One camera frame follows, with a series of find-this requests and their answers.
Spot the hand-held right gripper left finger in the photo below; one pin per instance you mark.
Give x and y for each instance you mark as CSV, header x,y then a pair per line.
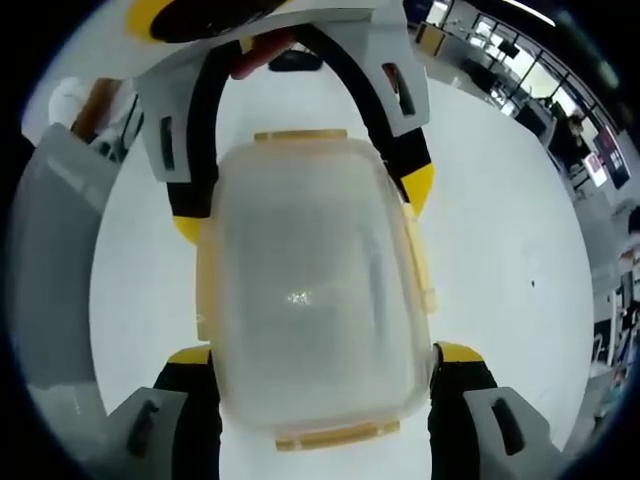
x,y
160,435

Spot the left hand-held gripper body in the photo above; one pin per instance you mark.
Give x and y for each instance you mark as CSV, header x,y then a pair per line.
x,y
320,10

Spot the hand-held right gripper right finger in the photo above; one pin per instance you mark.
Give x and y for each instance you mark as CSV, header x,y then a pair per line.
x,y
480,435

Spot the clear lid with yellow buckles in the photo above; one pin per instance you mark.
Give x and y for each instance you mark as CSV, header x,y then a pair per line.
x,y
335,437

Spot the clear plastic buckle container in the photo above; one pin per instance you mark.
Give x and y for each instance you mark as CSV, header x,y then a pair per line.
x,y
310,270

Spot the person's left hand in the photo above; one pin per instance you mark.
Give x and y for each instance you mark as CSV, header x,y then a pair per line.
x,y
257,57

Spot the black rounded device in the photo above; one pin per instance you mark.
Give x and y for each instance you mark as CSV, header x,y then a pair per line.
x,y
295,61

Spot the yellow-edged cabinet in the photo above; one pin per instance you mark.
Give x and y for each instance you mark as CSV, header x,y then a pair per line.
x,y
431,39

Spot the grey mesh office chair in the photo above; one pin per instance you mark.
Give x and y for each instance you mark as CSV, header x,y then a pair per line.
x,y
60,250

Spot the dark monitor with red display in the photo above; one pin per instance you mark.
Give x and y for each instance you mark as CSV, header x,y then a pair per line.
x,y
612,155

